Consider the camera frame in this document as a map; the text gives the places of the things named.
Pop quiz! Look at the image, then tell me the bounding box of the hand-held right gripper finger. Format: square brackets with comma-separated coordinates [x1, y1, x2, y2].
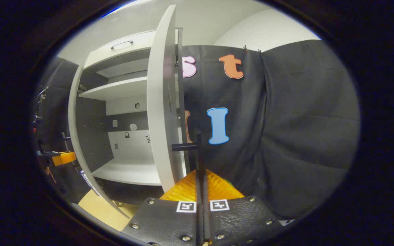
[203, 169, 287, 246]
[121, 169, 203, 246]

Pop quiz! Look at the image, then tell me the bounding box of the camera-sticker shoe cabinet door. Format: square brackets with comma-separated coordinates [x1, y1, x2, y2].
[68, 63, 131, 219]

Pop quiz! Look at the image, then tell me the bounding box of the headphone-sticker shoe cabinet door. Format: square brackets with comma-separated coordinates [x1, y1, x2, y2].
[147, 4, 188, 193]

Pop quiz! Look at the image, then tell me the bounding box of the white double-door shoe cabinet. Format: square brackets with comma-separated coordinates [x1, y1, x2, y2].
[68, 4, 191, 219]

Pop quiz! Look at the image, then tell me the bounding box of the white cabinet drawer front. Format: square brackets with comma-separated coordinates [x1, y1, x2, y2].
[84, 29, 157, 71]

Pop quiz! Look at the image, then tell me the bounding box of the black backdrop cloth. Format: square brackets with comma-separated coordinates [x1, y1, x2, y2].
[180, 39, 361, 219]
[35, 56, 81, 192]

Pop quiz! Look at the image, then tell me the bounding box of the white cabinet shelf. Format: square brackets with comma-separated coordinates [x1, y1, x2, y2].
[92, 156, 165, 186]
[78, 76, 149, 101]
[96, 58, 149, 79]

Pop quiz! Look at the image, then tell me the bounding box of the white and blue box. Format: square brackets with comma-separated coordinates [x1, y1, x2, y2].
[80, 170, 99, 196]

